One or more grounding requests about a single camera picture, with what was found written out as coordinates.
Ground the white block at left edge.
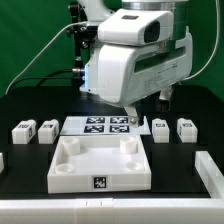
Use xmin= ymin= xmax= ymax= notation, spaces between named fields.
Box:
xmin=0 ymin=153 xmax=4 ymax=174

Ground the white front fence wall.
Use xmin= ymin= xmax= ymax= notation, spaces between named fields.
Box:
xmin=0 ymin=199 xmax=224 ymax=224

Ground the black cable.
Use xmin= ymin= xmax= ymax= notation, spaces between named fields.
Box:
xmin=7 ymin=68 xmax=85 ymax=94

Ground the white right fence wall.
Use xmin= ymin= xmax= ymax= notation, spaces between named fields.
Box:
xmin=195 ymin=151 xmax=224 ymax=200

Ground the black camera stand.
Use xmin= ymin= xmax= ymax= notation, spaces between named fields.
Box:
xmin=66 ymin=1 xmax=98 ymax=76

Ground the white sheet with markers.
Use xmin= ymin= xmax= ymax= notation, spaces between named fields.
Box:
xmin=61 ymin=116 xmax=151 ymax=136

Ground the white square tabletop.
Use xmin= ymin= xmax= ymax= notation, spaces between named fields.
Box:
xmin=47 ymin=135 xmax=152 ymax=193

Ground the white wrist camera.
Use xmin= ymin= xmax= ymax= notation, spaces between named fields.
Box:
xmin=98 ymin=9 xmax=174 ymax=46

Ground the white fence wall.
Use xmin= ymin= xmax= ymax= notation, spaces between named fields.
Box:
xmin=195 ymin=151 xmax=224 ymax=200
xmin=0 ymin=199 xmax=224 ymax=224

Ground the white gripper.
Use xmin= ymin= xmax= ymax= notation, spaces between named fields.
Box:
xmin=98 ymin=31 xmax=193 ymax=128

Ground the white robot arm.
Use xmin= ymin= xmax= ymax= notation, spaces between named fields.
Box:
xmin=79 ymin=0 xmax=193 ymax=127

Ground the white cable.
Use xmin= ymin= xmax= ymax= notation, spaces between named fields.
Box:
xmin=4 ymin=21 xmax=88 ymax=95

